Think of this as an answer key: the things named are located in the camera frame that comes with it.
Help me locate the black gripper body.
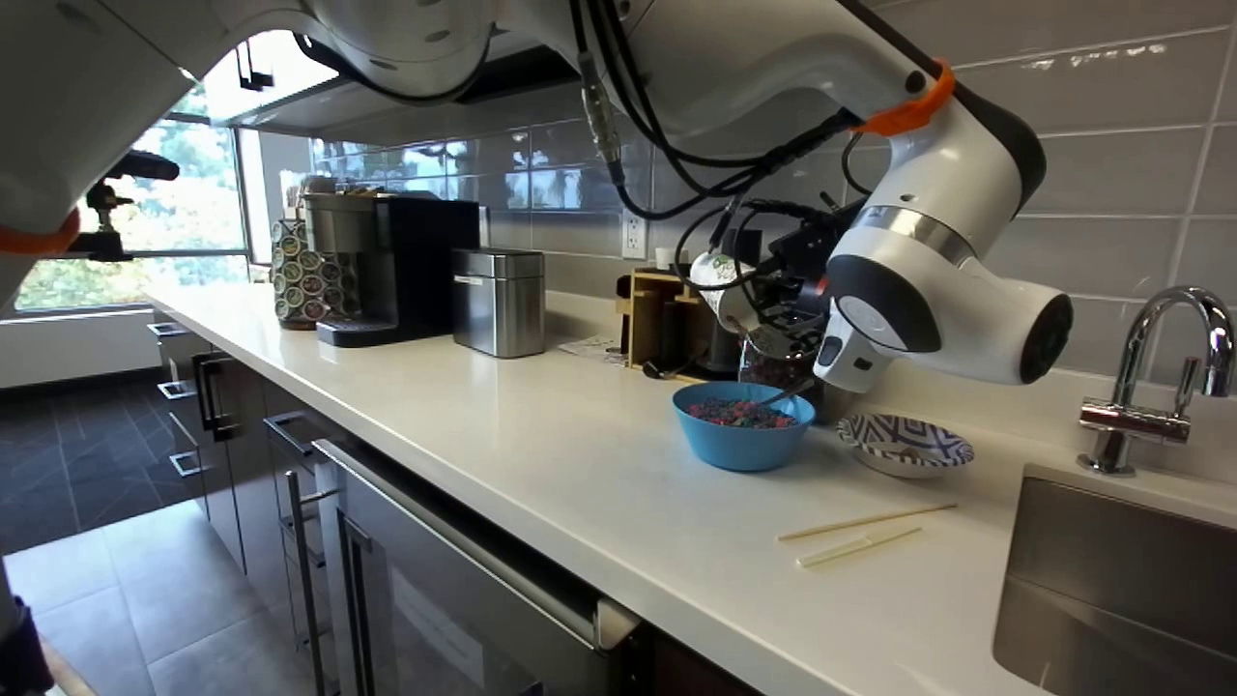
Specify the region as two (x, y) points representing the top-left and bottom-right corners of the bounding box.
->
(754, 208), (835, 343)

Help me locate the coffee jar with chrome lid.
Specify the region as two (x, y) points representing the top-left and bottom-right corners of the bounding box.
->
(737, 320), (828, 392)

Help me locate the colourful cereal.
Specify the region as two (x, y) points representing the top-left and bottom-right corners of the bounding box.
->
(694, 400), (804, 432)

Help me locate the blue bowl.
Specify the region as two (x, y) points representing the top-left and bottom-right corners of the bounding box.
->
(668, 380), (822, 475)

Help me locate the black coffee machine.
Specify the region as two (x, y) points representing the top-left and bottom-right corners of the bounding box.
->
(304, 190), (486, 353)

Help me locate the metal spoon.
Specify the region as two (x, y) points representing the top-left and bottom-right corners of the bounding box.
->
(737, 383), (808, 422)

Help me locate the wooden pod organizer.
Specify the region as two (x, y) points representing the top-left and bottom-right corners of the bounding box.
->
(614, 267), (709, 383)

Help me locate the blue white patterned plate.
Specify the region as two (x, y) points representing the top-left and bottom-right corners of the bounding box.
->
(835, 410), (978, 486)

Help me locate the wooden chopstick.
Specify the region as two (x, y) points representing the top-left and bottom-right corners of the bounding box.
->
(773, 500), (963, 544)
(791, 524), (929, 574)

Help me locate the stainless steel canister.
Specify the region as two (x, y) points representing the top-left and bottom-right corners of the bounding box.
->
(450, 244), (550, 362)

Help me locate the chrome faucet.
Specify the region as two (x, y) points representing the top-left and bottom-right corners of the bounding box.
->
(1079, 284), (1237, 481)

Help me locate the steel sink basin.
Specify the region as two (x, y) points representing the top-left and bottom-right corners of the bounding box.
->
(990, 463), (1237, 696)

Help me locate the steel dishwasher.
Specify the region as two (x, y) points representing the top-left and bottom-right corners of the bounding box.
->
(311, 437), (647, 696)

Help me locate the patterned bag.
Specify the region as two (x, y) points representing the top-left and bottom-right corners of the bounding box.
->
(267, 183), (353, 333)

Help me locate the dark upper cabinet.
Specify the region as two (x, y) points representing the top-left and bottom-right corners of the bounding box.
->
(224, 31), (585, 142)

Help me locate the dark base cabinet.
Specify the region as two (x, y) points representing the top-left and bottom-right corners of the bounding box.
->
(152, 315), (325, 649)

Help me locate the white wall outlet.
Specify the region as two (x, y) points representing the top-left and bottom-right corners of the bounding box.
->
(617, 208), (654, 263)

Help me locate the black cabinet handle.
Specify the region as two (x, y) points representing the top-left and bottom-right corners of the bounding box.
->
(234, 41), (277, 92)

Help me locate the black drawer handle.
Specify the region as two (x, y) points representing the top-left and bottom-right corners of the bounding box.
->
(191, 353), (244, 445)

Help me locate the black camera stand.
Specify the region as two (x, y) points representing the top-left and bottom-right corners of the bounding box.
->
(71, 147), (187, 267)

